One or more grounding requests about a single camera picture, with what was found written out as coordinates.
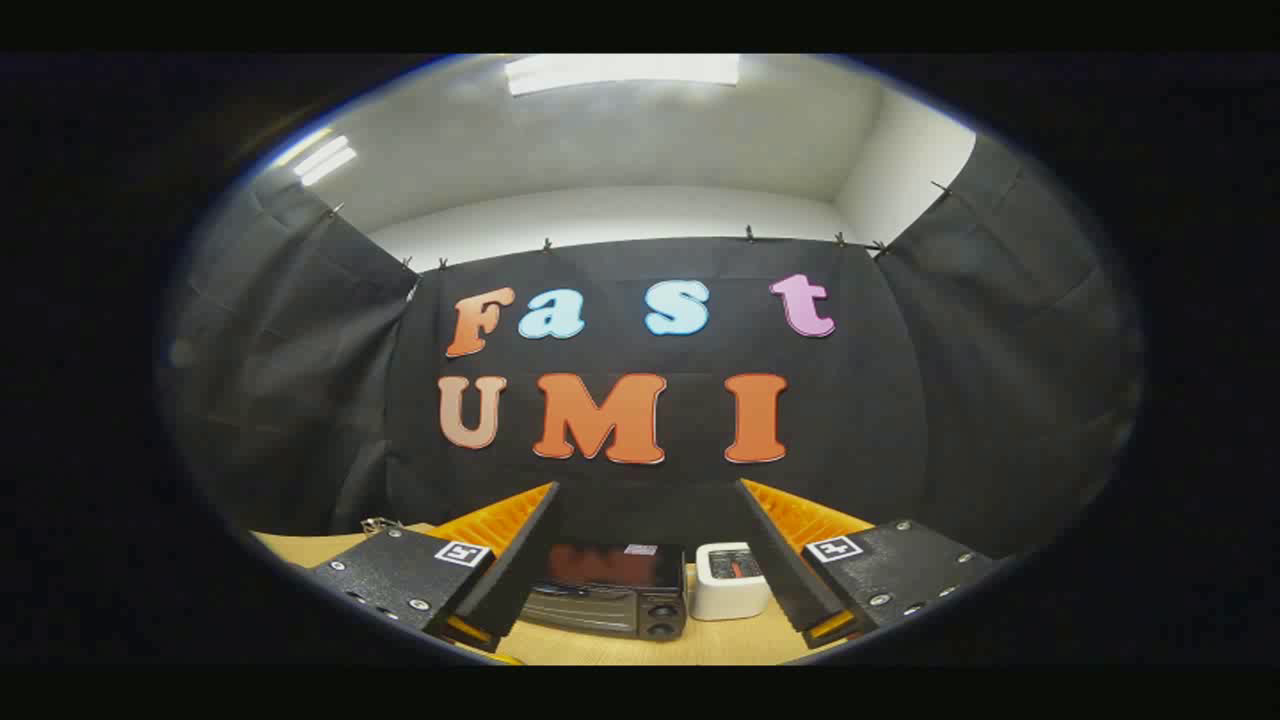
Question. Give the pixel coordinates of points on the white bread toaster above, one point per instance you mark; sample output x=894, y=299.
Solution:
x=728, y=595

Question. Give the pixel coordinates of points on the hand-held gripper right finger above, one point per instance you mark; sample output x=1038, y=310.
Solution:
x=785, y=575

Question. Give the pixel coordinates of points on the large ceiling light panel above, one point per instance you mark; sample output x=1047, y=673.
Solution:
x=620, y=72

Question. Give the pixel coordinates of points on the black backdrop cloth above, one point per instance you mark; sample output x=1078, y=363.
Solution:
x=860, y=400

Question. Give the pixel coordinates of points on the black toaster oven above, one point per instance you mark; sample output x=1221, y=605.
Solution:
x=600, y=608

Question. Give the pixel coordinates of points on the small ceiling light panel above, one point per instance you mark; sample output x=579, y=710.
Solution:
x=325, y=160

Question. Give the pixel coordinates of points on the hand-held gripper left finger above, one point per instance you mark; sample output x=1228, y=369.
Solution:
x=520, y=570

